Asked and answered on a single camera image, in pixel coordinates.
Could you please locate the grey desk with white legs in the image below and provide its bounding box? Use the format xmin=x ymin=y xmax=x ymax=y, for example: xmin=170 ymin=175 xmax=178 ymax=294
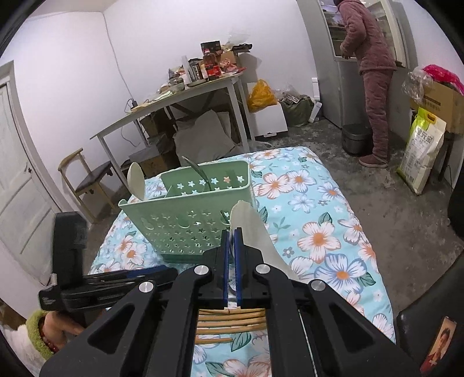
xmin=90 ymin=70 xmax=254 ymax=178

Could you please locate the wooden chair with dark seat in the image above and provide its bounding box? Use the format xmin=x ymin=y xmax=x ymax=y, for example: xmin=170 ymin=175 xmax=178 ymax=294
xmin=58 ymin=147 xmax=120 ymax=222

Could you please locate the white plastic serving spoon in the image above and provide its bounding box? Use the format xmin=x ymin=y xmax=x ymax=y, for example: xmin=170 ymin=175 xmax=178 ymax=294
xmin=229 ymin=201 xmax=301 ymax=281

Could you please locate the floral tablecloth table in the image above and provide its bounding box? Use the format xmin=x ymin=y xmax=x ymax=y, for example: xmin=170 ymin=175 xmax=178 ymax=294
xmin=89 ymin=146 xmax=397 ymax=377

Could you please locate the crumpled clear plastic bag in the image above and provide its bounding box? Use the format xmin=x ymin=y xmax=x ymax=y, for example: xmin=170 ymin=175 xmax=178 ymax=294
xmin=402 ymin=67 xmax=436 ymax=106

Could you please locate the yellow green rice bag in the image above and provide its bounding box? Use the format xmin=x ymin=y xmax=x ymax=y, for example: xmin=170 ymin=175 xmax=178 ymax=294
xmin=397 ymin=107 xmax=447 ymax=194

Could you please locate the grey refrigerator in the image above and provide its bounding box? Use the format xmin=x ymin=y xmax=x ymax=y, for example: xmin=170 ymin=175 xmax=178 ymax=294
xmin=296 ymin=0 xmax=412 ymax=127

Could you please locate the clutter of food packages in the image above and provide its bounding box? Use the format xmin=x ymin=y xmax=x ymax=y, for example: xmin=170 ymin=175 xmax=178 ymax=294
xmin=159 ymin=38 xmax=252 ymax=95

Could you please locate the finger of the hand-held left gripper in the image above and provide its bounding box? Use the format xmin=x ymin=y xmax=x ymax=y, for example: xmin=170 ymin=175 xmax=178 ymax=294
xmin=123 ymin=268 xmax=179 ymax=289
xmin=84 ymin=266 xmax=169 ymax=285

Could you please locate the pink fluffy item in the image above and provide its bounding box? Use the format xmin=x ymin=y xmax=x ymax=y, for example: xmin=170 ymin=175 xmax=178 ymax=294
xmin=422 ymin=64 xmax=464 ymax=95

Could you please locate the beige plastic ladle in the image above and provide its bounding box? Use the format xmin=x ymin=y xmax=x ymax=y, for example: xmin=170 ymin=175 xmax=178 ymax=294
xmin=128 ymin=162 xmax=146 ymax=202

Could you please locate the green plastic utensil basket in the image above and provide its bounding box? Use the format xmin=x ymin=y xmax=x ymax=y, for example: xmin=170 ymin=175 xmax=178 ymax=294
xmin=118 ymin=160 xmax=260 ymax=264

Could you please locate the grey pillow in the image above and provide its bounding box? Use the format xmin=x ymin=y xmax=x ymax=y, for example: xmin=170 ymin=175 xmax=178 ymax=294
xmin=173 ymin=110 xmax=236 ymax=165

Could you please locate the printed cardboard box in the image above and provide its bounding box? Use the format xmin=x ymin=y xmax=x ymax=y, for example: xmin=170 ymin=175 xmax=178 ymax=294
xmin=409 ymin=78 xmax=464 ymax=135

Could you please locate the dark grey rice cooker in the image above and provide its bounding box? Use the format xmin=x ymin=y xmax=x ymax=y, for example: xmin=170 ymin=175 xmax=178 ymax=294
xmin=342 ymin=124 xmax=374 ymax=156

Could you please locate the white panelled door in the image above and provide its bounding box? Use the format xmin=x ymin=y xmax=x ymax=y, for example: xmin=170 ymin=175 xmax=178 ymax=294
xmin=0 ymin=83 xmax=55 ymax=280

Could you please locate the large cardboard box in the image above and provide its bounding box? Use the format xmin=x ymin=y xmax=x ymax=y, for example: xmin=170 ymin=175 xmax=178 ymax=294
xmin=128 ymin=145 xmax=178 ymax=178

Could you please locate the small cardboard box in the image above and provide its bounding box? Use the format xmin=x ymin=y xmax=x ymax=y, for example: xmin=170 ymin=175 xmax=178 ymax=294
xmin=139 ymin=112 xmax=171 ymax=138

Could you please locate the white box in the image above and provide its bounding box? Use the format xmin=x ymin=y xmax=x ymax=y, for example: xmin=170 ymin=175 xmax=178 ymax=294
xmin=250 ymin=101 xmax=289 ymax=138

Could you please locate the person's left hand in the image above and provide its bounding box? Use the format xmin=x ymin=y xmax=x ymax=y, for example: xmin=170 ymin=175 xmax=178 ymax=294
xmin=45 ymin=311 xmax=88 ymax=350

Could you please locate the red label oil bottle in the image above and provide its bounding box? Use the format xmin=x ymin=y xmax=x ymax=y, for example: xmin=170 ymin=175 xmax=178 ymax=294
xmin=203 ymin=51 xmax=219 ymax=79

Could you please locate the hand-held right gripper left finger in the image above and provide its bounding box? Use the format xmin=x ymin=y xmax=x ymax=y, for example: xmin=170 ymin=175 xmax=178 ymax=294
xmin=39 ymin=228 xmax=233 ymax=377

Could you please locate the yellow plastic bag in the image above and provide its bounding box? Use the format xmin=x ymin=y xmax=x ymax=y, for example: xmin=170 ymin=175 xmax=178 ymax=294
xmin=247 ymin=80 xmax=278 ymax=113

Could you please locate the person's left forearm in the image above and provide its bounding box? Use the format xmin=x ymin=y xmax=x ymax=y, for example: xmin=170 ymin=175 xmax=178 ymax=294
xmin=0 ymin=310 xmax=55 ymax=377

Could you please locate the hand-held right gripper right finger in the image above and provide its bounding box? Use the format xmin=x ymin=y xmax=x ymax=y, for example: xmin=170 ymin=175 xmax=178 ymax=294
xmin=234 ymin=228 xmax=423 ymax=377

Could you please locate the olive green cloth bag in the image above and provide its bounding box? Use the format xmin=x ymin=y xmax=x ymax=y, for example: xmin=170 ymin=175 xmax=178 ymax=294
xmin=281 ymin=95 xmax=314 ymax=127

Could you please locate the pile of bamboo chopsticks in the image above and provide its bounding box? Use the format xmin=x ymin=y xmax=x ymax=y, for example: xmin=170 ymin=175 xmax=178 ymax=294
xmin=195 ymin=307 xmax=269 ymax=346

